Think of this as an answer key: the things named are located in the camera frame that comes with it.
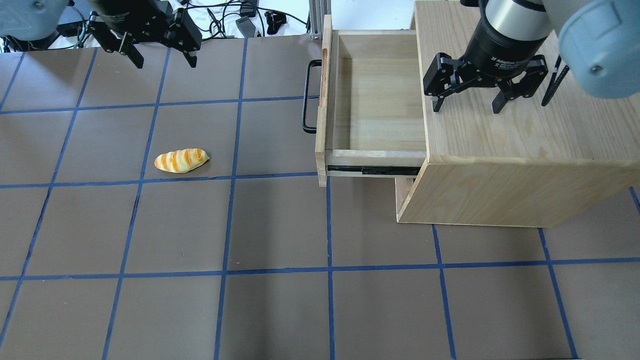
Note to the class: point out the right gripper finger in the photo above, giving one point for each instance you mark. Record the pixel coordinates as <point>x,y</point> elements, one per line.
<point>534,74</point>
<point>442,79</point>

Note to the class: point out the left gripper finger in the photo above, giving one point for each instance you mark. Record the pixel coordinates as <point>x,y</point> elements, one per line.
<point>111,43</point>
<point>184,35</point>

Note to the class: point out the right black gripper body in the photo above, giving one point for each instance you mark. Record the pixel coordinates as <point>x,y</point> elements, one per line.
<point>501,51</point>

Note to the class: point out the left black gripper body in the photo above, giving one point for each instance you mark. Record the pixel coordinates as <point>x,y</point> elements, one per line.
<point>121,16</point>

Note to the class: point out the wooden drawer black handle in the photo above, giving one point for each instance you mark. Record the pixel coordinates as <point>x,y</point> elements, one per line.
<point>370,120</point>

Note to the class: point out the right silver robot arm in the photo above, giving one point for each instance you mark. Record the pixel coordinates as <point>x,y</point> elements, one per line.
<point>596,40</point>

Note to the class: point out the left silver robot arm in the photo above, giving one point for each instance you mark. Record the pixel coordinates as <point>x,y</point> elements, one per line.
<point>30,20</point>

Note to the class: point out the wooden drawer cabinet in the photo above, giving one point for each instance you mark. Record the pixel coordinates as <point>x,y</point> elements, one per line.
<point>527,166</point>

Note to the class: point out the toy bread loaf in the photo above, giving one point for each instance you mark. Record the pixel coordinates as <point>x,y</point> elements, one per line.
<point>181,161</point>

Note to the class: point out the aluminium frame post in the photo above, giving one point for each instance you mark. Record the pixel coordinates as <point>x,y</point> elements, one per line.
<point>318,9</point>

